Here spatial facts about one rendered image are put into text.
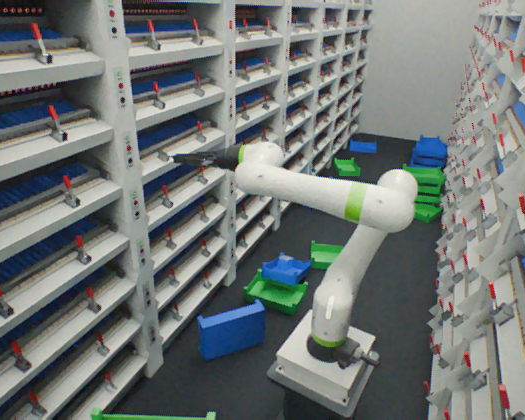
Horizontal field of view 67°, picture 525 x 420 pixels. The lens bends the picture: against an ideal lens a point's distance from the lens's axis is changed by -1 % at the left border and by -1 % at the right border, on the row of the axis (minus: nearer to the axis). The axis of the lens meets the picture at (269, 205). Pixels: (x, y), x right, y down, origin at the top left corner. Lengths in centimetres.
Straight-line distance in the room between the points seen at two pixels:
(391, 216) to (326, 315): 41
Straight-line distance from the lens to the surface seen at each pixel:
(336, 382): 143
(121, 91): 134
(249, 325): 192
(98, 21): 129
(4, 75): 110
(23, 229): 121
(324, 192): 114
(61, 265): 137
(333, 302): 132
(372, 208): 112
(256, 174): 119
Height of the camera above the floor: 144
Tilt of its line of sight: 26 degrees down
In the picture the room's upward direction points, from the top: 2 degrees clockwise
